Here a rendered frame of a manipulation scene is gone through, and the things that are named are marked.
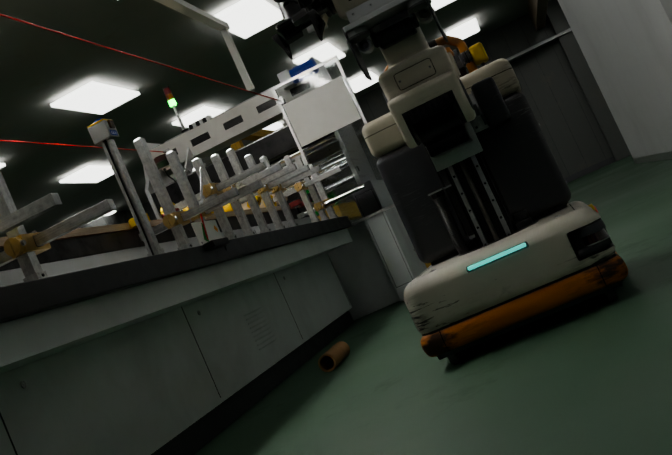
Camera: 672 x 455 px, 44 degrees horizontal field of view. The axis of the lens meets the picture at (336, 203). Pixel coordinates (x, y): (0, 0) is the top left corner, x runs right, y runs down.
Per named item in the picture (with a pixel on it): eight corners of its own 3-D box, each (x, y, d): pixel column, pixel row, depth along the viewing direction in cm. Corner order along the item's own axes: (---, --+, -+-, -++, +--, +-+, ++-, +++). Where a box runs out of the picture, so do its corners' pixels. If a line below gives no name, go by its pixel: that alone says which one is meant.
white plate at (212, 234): (225, 241, 354) (215, 219, 355) (201, 245, 329) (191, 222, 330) (224, 241, 355) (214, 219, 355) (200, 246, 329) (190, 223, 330)
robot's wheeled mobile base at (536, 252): (451, 326, 312) (423, 264, 314) (615, 258, 297) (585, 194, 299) (427, 367, 247) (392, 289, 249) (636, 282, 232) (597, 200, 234)
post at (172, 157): (221, 255, 346) (175, 149, 349) (218, 256, 343) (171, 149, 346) (214, 258, 347) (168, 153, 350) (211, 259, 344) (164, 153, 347)
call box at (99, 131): (120, 138, 301) (112, 119, 302) (111, 138, 294) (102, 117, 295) (104, 147, 303) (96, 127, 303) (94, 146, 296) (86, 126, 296)
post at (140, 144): (193, 249, 322) (143, 136, 325) (189, 250, 319) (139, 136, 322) (185, 253, 323) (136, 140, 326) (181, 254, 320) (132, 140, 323)
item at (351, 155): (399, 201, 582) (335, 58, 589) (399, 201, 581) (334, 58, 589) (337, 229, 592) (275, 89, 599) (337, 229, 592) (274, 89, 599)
